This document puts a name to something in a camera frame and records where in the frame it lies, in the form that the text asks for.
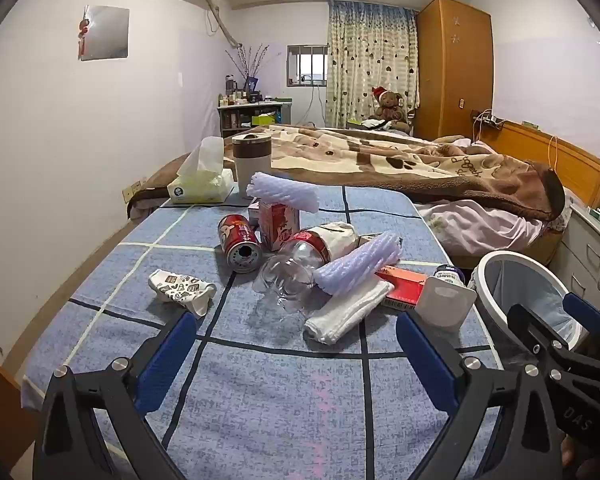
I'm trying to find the square wall mirror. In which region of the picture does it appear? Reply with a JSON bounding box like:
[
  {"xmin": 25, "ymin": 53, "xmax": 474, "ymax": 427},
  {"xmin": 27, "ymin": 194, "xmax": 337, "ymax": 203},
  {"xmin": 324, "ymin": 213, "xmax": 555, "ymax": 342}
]
[{"xmin": 77, "ymin": 5, "xmax": 131, "ymax": 62}]

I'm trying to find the blue checked cloth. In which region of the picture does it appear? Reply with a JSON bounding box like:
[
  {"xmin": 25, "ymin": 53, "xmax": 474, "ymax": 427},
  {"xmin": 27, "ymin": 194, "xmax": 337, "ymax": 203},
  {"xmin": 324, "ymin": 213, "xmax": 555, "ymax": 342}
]
[{"xmin": 22, "ymin": 185, "xmax": 511, "ymax": 480}]

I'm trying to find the grey nightstand with drawers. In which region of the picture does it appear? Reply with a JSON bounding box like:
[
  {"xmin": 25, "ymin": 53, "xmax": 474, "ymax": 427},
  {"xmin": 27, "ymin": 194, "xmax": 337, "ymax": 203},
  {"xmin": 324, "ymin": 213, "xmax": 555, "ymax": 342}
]
[{"xmin": 550, "ymin": 197, "xmax": 600, "ymax": 306}]

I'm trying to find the white round trash bin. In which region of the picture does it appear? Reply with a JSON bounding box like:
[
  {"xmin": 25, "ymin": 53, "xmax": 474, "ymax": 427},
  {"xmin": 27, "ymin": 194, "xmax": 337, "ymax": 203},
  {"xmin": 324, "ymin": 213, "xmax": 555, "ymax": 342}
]
[{"xmin": 472, "ymin": 250, "xmax": 588, "ymax": 357}]

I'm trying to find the white tissue box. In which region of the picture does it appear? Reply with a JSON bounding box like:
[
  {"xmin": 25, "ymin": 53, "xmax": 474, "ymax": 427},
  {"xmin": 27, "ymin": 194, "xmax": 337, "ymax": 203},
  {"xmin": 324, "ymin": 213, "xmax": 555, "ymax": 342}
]
[{"xmin": 167, "ymin": 136, "xmax": 236, "ymax": 206}]

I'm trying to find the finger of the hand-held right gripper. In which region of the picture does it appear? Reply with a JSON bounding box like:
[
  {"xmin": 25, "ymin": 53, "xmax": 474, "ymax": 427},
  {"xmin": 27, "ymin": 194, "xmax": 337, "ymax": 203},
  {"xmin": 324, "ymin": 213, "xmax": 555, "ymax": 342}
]
[
  {"xmin": 562, "ymin": 291, "xmax": 600, "ymax": 363},
  {"xmin": 507, "ymin": 303, "xmax": 570, "ymax": 377}
]

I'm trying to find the flat red box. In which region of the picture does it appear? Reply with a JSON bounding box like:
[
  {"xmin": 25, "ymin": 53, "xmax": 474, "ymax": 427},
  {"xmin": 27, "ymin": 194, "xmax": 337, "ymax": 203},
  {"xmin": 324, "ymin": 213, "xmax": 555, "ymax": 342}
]
[{"xmin": 375, "ymin": 265, "xmax": 428, "ymax": 311}]

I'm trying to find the red drink carton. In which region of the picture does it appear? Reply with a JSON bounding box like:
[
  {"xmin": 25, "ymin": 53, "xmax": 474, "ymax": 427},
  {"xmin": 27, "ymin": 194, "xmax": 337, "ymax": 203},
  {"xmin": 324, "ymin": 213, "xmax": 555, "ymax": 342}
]
[{"xmin": 258, "ymin": 199, "xmax": 301, "ymax": 252}]

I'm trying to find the wrapped air conditioner pipe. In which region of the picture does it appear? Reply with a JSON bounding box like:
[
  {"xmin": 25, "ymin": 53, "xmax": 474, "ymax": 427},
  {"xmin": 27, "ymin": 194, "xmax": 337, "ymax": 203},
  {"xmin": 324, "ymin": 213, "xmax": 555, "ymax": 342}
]
[{"xmin": 202, "ymin": 0, "xmax": 243, "ymax": 47}]

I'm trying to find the wall socket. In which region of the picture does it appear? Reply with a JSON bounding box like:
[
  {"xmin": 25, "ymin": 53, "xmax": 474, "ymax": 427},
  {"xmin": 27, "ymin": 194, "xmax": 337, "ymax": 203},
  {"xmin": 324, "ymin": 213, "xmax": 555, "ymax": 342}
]
[{"xmin": 122, "ymin": 177, "xmax": 148, "ymax": 204}]

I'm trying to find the white charger cable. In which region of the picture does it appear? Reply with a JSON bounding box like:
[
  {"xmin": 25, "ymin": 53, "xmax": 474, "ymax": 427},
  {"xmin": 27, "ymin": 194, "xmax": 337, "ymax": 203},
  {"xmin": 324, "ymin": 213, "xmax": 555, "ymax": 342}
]
[{"xmin": 471, "ymin": 109, "xmax": 497, "ymax": 142}]

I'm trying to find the white folded towel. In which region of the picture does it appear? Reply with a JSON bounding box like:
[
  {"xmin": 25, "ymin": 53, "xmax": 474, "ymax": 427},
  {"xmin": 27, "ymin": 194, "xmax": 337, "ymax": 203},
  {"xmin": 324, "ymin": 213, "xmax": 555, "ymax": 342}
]
[{"xmin": 304, "ymin": 279, "xmax": 396, "ymax": 346}]

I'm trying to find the crumpled printed wrapper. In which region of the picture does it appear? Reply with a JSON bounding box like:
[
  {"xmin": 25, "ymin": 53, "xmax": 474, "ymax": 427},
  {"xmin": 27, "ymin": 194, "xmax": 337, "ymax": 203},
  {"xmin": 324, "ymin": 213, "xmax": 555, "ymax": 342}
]
[{"xmin": 147, "ymin": 269, "xmax": 217, "ymax": 317}]

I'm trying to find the brown teddy bear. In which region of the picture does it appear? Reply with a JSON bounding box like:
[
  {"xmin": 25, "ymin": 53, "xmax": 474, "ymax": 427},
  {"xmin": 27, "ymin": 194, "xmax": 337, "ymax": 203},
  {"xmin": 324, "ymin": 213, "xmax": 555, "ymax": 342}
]
[{"xmin": 367, "ymin": 86, "xmax": 411, "ymax": 129}]

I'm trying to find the pink quilt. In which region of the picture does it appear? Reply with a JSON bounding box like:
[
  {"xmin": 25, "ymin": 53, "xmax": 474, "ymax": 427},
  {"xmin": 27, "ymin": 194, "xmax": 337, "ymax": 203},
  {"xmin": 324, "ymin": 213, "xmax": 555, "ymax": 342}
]
[{"xmin": 415, "ymin": 135, "xmax": 556, "ymax": 257}]

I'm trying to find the clear plastic bottle red label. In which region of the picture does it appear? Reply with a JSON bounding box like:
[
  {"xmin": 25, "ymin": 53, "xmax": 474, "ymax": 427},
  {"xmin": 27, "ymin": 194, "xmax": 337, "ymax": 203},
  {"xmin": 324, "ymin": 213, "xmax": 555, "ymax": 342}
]
[{"xmin": 252, "ymin": 227, "xmax": 341, "ymax": 316}]

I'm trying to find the cluttered desk shelf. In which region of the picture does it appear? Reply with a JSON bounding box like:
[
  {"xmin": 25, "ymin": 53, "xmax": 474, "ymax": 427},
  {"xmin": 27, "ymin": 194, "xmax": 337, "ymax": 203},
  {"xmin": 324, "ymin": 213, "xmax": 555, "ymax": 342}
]
[{"xmin": 217, "ymin": 99, "xmax": 293, "ymax": 139}]

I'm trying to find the red soda can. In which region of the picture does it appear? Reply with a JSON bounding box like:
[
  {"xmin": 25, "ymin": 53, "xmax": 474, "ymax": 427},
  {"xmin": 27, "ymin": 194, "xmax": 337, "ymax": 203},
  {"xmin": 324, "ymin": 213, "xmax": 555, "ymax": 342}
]
[{"xmin": 217, "ymin": 214, "xmax": 262, "ymax": 273}]

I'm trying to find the orange wooden wardrobe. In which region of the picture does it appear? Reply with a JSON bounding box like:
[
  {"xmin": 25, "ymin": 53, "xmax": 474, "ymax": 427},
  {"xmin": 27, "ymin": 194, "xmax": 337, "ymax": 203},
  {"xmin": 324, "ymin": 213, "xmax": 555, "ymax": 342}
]
[{"xmin": 415, "ymin": 0, "xmax": 495, "ymax": 140}]

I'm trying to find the barred window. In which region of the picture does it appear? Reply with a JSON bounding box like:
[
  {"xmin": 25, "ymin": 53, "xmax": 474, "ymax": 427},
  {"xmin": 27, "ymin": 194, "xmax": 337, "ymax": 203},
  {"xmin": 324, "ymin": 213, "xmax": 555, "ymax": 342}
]
[{"xmin": 286, "ymin": 44, "xmax": 329, "ymax": 86}]

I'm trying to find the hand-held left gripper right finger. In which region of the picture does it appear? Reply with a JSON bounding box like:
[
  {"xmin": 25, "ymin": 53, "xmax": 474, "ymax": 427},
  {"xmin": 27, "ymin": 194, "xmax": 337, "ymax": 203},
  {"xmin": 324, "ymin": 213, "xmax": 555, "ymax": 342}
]
[{"xmin": 395, "ymin": 307, "xmax": 563, "ymax": 480}]

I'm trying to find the small bottle blue cap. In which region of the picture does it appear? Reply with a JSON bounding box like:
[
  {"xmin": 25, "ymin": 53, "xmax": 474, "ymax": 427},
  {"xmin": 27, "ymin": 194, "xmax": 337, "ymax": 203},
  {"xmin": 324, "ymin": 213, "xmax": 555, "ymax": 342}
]
[{"xmin": 432, "ymin": 262, "xmax": 467, "ymax": 289}]

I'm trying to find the brown printed blanket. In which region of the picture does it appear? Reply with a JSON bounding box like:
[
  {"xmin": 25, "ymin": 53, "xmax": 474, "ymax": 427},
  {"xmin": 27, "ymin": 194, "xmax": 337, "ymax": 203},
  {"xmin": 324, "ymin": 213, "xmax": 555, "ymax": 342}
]
[{"xmin": 127, "ymin": 125, "xmax": 566, "ymax": 223}]

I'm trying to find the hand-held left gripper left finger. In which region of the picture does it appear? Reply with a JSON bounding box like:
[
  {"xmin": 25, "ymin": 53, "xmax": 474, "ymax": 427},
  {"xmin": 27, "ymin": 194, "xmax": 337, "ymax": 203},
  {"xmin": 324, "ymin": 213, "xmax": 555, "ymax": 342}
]
[{"xmin": 32, "ymin": 307, "xmax": 198, "ymax": 480}]

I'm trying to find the white brown cylindrical container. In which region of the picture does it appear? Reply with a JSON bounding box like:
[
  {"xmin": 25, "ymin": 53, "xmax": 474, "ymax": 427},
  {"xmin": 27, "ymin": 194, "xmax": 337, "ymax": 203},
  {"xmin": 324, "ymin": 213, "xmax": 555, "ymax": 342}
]
[{"xmin": 231, "ymin": 132, "xmax": 272, "ymax": 199}]

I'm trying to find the vase with purple branches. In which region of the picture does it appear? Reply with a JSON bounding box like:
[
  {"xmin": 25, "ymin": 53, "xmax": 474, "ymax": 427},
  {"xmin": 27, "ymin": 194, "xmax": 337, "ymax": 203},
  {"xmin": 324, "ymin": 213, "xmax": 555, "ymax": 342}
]
[{"xmin": 225, "ymin": 44, "xmax": 271, "ymax": 93}]

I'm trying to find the white plastic piece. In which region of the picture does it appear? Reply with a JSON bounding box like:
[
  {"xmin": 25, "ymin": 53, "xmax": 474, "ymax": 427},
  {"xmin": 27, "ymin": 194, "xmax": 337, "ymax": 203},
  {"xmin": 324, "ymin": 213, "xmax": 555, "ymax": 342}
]
[{"xmin": 417, "ymin": 276, "xmax": 477, "ymax": 333}]

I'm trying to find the purple foam net sleeve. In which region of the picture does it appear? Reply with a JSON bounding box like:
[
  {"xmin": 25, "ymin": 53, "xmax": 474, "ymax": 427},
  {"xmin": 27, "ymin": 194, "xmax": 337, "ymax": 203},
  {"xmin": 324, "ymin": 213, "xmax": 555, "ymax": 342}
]
[
  {"xmin": 314, "ymin": 232, "xmax": 402, "ymax": 297},
  {"xmin": 245, "ymin": 171, "xmax": 319, "ymax": 212}
]

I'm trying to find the patterned curtain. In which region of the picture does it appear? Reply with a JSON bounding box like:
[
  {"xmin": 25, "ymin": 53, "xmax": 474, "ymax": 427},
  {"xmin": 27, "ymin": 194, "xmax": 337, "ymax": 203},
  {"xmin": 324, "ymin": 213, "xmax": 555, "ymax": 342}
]
[{"xmin": 326, "ymin": 0, "xmax": 420, "ymax": 129}]

